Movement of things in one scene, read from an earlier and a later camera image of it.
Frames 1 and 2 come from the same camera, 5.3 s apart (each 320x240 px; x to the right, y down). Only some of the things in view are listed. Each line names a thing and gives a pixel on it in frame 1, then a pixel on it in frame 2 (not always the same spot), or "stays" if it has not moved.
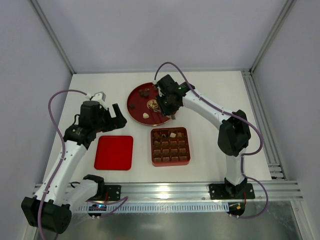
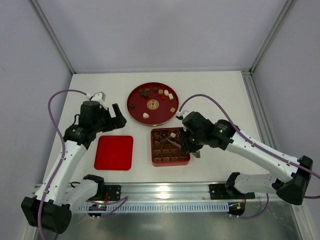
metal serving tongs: x=156 y=110 to x=173 y=143
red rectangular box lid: x=114 y=152 stays
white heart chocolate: x=145 y=115 stays
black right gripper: x=166 y=107 to x=184 y=144
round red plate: x=138 y=107 stays
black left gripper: x=110 y=120 stays
